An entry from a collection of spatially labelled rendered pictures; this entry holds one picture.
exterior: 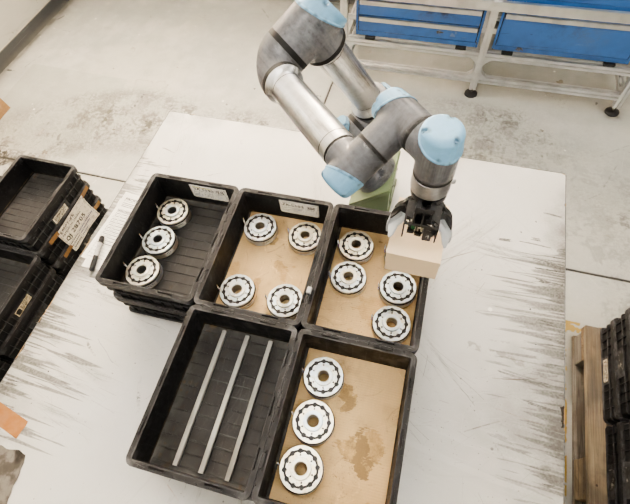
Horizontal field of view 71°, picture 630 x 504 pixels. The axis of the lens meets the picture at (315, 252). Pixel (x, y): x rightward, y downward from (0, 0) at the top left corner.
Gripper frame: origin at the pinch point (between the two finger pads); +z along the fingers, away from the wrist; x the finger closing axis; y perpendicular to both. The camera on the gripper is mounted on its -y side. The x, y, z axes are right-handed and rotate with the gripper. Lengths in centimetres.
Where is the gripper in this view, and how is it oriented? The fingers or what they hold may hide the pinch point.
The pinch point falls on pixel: (417, 233)
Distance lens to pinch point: 105.9
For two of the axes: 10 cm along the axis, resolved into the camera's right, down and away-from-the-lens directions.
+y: -2.7, 8.4, -4.6
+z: 0.7, 5.0, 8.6
